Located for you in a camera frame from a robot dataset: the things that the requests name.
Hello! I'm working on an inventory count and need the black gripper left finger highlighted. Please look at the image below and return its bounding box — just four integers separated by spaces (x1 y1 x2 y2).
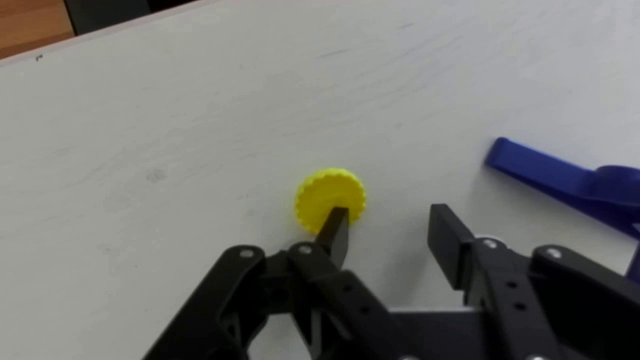
142 208 428 360

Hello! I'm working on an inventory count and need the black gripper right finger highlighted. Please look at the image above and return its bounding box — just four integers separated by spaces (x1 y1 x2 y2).
425 204 640 360

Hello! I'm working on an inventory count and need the yellow game chip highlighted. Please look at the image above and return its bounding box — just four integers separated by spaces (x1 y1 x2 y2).
294 168 368 233

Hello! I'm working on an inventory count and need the blue connect four frame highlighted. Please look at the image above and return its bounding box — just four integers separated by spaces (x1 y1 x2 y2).
483 136 640 285

